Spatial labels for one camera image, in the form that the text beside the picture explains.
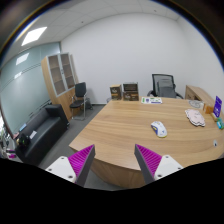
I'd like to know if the black leather sofa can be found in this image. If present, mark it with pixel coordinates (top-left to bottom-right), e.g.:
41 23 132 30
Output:
16 104 69 166

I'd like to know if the large wooden desk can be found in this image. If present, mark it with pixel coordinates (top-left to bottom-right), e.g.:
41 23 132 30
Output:
70 98 224 188

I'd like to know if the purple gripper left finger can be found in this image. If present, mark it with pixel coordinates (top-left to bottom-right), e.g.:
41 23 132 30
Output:
46 145 95 186

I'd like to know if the black mesh office chair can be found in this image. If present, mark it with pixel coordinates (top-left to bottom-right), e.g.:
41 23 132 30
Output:
147 74 183 98

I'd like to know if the low wooden side cabinet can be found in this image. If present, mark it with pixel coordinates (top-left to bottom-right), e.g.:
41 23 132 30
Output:
185 85 215 106

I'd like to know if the black visitor chair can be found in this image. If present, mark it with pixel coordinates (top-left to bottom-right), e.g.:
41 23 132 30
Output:
70 82 88 120

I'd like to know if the wooden glass-door cabinet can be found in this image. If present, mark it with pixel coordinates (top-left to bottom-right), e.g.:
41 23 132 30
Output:
41 53 76 120

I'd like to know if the white computer mouse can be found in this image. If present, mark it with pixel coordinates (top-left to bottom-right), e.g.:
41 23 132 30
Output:
151 121 167 138

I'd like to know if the small brown box left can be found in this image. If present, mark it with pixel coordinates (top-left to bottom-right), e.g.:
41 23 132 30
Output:
110 84 122 100

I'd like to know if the ceiling light panel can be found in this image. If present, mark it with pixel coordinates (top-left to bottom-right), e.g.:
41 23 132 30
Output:
22 27 46 46

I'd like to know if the small white sticker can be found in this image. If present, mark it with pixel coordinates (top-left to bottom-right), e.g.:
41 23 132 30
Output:
213 140 218 147

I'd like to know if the small teal object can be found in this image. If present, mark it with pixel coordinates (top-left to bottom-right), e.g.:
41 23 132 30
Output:
216 117 224 130

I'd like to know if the brown box with shelf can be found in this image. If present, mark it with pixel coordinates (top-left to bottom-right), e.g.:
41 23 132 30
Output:
123 82 139 101

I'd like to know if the round clear dish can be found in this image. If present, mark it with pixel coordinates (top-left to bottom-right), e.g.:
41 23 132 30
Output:
188 100 204 109

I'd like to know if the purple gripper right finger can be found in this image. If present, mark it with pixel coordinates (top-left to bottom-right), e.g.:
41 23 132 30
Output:
134 144 182 184

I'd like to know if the white printed sheet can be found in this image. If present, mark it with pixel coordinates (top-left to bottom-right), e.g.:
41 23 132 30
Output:
141 97 162 104

